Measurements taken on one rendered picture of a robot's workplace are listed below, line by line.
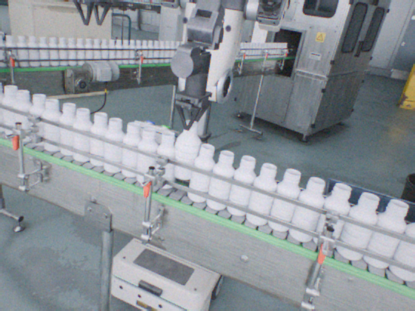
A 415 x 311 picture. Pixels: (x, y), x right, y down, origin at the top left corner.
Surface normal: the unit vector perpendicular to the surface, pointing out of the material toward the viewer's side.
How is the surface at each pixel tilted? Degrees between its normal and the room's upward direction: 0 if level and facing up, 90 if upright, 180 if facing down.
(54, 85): 90
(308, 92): 90
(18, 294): 0
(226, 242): 90
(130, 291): 90
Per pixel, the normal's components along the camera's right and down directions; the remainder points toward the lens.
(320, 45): -0.65, 0.22
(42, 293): 0.14, -0.90
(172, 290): -0.07, -0.61
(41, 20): 0.75, 0.36
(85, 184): -0.39, 0.32
